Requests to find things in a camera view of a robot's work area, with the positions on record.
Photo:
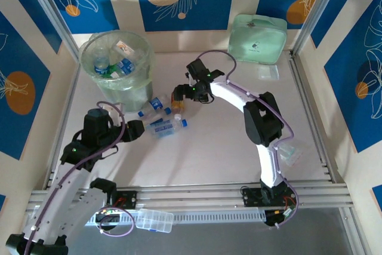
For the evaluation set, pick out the red yellow label bottle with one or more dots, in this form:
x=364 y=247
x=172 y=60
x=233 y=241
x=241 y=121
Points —
x=177 y=105

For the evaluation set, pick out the clear bottle blue stripe label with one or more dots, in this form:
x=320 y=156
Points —
x=167 y=111

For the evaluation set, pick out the clear bottle white cap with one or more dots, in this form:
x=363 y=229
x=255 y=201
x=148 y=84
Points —
x=178 y=116

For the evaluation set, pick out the soda water bottle blue cap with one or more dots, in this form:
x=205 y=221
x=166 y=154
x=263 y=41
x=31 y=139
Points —
x=162 y=129

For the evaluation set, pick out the green soda bottle yellow cap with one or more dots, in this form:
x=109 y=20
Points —
x=113 y=71

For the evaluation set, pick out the water bottle blue label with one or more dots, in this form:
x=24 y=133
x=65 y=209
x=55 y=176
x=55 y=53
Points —
x=126 y=65
x=101 y=68

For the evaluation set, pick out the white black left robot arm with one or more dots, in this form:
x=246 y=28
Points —
x=68 y=195

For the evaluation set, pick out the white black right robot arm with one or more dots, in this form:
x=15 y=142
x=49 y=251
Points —
x=262 y=120

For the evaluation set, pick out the clear bin with green liner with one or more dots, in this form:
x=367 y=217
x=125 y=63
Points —
x=131 y=93

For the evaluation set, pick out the clear bottle blue logo label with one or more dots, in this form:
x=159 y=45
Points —
x=155 y=103

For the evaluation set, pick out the flat clear zip bag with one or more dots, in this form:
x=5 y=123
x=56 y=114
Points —
x=268 y=73

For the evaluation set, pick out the mint green zip pouch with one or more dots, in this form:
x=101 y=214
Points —
x=256 y=40

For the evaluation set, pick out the clear plastic organizer box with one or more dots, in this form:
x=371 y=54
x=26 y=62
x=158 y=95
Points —
x=155 y=220

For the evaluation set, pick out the crumpled clear plastic bag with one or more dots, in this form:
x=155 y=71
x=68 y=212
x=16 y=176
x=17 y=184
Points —
x=291 y=155

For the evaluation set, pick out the aluminium side rail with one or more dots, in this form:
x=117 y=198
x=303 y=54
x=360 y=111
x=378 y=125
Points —
x=67 y=108
x=303 y=87

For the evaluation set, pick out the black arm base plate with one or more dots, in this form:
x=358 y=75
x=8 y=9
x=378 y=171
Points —
x=249 y=196
x=129 y=199

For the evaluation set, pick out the long aluminium base rail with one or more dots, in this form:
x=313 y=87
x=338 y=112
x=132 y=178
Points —
x=194 y=195

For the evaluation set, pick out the aluminium frame post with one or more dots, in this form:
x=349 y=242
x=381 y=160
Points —
x=320 y=10
x=52 y=13

